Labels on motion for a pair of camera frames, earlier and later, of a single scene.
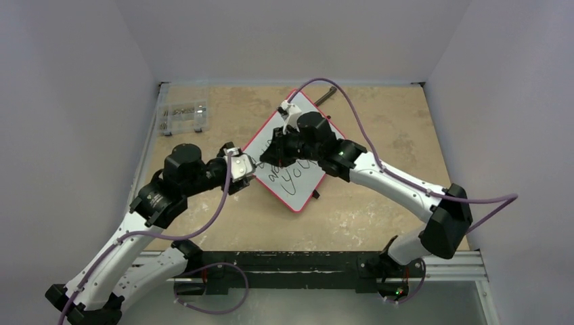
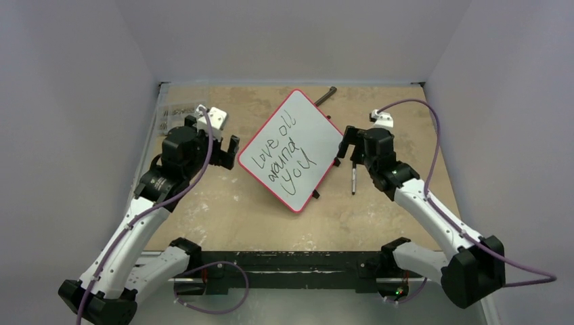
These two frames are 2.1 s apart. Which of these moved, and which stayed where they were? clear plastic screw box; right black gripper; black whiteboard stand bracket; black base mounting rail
Moved: right black gripper
Stayed: black whiteboard stand bracket; clear plastic screw box; black base mounting rail
